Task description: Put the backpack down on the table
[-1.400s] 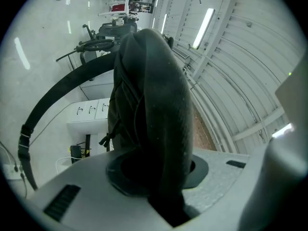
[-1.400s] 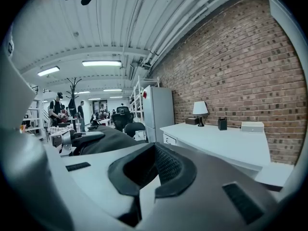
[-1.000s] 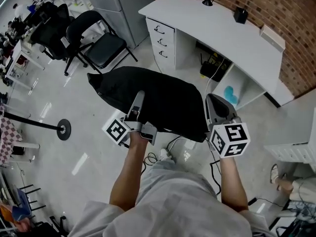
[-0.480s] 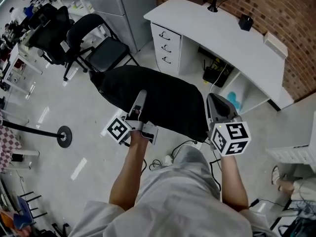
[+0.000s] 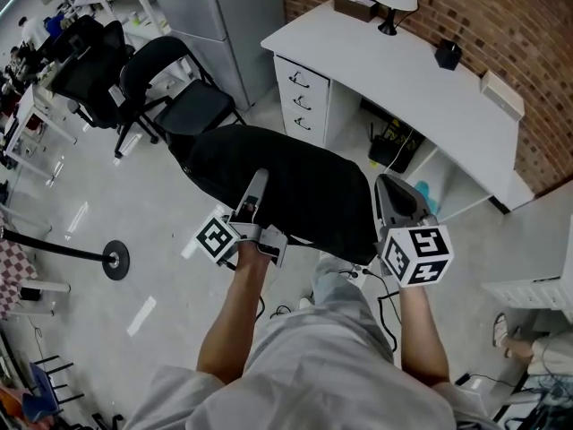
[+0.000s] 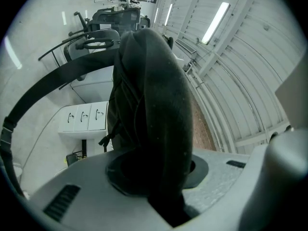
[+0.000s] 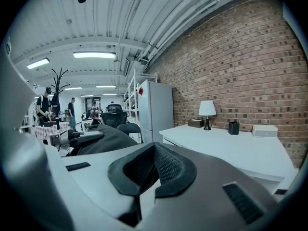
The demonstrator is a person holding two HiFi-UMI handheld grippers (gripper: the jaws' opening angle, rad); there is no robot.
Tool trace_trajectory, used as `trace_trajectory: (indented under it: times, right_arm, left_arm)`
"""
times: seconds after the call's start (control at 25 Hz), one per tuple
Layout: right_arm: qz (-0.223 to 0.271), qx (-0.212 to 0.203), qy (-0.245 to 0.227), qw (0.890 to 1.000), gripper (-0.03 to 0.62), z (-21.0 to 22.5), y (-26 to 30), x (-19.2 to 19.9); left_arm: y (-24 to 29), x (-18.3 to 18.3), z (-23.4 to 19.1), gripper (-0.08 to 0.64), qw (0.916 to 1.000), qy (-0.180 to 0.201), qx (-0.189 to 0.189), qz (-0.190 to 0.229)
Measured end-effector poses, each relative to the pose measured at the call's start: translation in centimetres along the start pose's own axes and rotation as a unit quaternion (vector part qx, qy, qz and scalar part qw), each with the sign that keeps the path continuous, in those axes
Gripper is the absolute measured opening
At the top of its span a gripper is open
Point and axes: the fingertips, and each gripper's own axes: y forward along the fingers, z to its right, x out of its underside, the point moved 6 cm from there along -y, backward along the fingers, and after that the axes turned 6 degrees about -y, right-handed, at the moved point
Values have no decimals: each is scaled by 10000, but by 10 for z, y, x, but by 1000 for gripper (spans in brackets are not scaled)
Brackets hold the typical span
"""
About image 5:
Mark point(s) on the grey metal cabinet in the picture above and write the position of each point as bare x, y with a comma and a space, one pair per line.
215, 25

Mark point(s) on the teal cloth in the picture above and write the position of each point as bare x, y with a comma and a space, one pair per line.
427, 195

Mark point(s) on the person's grey shirt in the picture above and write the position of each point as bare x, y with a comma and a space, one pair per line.
322, 374

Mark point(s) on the brown tissue box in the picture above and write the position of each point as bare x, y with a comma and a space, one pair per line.
356, 6

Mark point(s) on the white table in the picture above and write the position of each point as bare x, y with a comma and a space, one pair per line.
403, 79

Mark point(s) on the beige box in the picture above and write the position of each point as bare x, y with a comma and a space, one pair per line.
501, 94

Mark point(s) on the black pen holder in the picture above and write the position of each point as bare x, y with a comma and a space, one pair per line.
447, 55

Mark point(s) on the black router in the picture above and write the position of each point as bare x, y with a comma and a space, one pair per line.
394, 148

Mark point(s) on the black office chair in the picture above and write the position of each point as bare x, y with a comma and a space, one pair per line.
91, 70

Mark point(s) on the black stanchion post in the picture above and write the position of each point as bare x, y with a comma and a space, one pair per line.
115, 260

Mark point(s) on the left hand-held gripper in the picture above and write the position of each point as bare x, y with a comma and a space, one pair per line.
217, 238

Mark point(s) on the black backpack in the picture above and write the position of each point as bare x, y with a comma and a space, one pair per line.
295, 186

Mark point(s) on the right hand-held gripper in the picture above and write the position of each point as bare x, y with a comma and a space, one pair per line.
416, 249

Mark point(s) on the black power adapter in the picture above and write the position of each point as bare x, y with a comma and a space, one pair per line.
462, 379

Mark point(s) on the white power strip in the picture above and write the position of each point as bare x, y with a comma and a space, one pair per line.
356, 271

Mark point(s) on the blue chair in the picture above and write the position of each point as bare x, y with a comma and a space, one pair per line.
42, 397

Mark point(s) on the white workbench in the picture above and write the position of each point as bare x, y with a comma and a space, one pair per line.
27, 110

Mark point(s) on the checkered cloth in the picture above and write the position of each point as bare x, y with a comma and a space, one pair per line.
13, 276

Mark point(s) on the person's white shoe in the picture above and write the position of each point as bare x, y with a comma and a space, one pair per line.
305, 303

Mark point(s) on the white low cabinet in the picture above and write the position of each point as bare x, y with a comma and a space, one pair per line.
537, 285

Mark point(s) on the black folding chair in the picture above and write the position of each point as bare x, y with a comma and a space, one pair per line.
192, 108

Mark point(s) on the person's left forearm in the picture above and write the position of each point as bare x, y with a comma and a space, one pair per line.
237, 312

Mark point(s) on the person's right forearm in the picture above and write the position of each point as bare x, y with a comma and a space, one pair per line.
421, 329

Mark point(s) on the person's grey trouser leg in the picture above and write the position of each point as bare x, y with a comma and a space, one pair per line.
336, 280

